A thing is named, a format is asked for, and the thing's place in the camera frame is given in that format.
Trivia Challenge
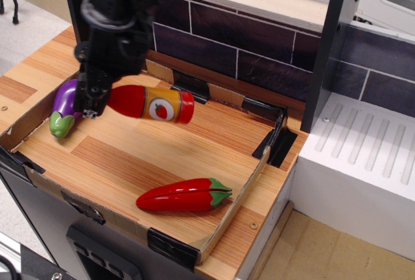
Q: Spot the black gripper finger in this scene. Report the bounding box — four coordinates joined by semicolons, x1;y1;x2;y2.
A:
73;65;113;119

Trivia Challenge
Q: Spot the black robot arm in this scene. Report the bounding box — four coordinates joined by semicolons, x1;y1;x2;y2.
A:
74;0;158;118

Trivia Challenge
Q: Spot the cardboard fence with black tape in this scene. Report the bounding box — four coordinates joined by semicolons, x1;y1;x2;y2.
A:
0;43;298;265

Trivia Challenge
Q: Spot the white toy sink drainboard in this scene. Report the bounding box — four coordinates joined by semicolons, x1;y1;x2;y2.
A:
290;93;414;259

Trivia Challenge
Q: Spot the red hot sauce bottle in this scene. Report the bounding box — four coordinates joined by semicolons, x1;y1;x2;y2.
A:
107;85;195;124

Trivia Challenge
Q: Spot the purple toy eggplant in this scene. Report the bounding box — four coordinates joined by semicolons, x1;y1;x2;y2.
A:
49;79;82;138

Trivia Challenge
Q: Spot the black oven control panel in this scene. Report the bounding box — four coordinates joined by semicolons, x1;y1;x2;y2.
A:
66;226;143;280

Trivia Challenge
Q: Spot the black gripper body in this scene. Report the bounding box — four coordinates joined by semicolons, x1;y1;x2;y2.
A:
75;0;152;80

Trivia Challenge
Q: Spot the dark vertical post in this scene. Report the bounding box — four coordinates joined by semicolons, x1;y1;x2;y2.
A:
301;0;359;133

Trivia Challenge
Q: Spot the red toy chili pepper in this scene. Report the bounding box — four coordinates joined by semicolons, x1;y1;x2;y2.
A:
136;178;232;211

